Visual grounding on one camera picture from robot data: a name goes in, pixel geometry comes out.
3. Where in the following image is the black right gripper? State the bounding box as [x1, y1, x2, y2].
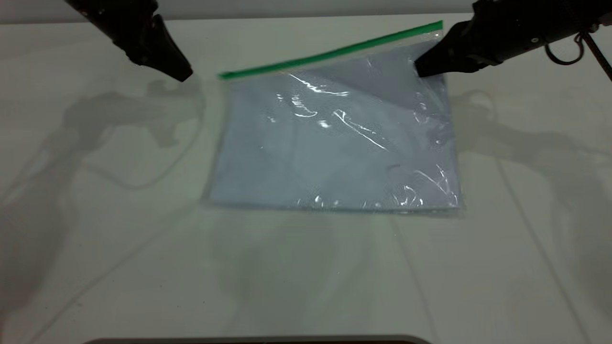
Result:
[414, 0, 598, 78]

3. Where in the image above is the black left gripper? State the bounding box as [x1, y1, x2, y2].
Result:
[66, 0, 193, 82]

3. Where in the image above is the clear zip bag green zipper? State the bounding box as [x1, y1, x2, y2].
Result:
[206, 20, 464, 215]

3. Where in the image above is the black braided right gripper cable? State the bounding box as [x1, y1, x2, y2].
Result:
[545, 26, 612, 83]

